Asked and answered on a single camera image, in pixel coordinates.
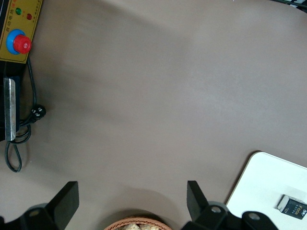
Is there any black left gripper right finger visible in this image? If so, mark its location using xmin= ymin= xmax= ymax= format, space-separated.
xmin=183 ymin=180 xmax=240 ymax=230

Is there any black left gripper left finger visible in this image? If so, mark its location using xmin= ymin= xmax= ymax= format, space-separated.
xmin=20 ymin=181 xmax=80 ymax=230

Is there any cream plastic tray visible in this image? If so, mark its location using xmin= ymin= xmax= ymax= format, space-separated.
xmin=224 ymin=150 xmax=307 ymax=230

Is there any round wicker basket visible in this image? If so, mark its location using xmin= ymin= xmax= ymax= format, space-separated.
xmin=104 ymin=216 xmax=172 ymax=230

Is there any black power cable with plug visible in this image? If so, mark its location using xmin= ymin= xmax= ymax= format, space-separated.
xmin=4 ymin=57 xmax=47 ymax=173

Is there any small black snack box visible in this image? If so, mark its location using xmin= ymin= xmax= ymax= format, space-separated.
xmin=277 ymin=194 xmax=307 ymax=220

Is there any yellow emergency stop box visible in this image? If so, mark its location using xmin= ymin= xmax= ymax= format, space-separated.
xmin=0 ymin=0 xmax=44 ymax=65

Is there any black box with silver strip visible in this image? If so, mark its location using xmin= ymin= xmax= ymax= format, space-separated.
xmin=0 ymin=61 xmax=27 ymax=143

